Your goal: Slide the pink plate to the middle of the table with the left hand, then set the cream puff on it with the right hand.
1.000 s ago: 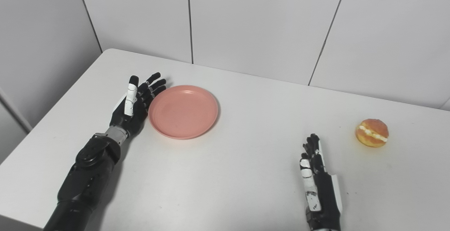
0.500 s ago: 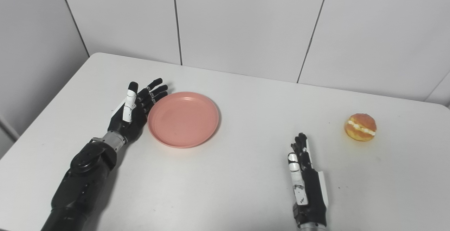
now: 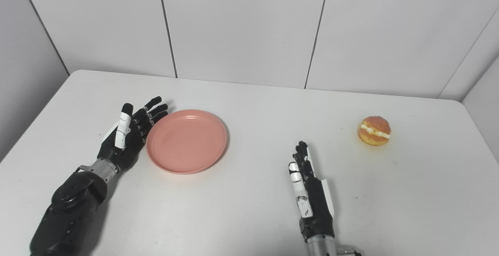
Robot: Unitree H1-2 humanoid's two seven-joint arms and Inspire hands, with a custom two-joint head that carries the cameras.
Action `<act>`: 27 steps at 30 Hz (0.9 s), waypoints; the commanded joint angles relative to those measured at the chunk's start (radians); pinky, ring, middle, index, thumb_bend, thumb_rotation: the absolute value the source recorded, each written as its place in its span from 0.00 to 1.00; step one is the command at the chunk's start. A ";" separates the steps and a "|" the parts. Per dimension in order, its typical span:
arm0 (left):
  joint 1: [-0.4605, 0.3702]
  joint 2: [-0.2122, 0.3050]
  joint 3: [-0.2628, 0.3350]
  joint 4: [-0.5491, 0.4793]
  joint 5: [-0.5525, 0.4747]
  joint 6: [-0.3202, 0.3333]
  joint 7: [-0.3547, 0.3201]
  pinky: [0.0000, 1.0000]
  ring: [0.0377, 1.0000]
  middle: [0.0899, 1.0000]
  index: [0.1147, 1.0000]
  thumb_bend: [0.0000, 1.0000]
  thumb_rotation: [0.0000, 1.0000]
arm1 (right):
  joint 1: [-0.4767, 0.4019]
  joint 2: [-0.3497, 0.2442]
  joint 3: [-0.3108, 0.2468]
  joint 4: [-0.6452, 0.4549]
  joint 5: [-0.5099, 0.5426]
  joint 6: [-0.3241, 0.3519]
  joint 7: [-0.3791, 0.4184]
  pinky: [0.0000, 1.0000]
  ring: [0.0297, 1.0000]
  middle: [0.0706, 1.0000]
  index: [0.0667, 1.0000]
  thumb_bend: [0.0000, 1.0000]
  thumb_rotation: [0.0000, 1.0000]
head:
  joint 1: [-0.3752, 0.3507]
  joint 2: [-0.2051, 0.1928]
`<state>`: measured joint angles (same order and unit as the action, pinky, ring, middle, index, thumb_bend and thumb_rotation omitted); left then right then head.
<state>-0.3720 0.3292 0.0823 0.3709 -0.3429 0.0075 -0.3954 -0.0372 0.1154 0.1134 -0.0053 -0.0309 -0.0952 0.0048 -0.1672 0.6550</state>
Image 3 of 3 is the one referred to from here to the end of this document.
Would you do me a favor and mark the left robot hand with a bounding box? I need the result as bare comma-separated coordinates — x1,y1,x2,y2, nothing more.
97,96,169,173

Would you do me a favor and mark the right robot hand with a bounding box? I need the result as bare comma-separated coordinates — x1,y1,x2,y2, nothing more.
288,141,336,243

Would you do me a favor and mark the pink round plate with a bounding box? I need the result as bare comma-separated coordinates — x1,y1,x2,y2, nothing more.
146,109,228,175

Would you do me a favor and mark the cream puff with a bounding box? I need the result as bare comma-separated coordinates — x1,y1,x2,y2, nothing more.
357,116,391,147

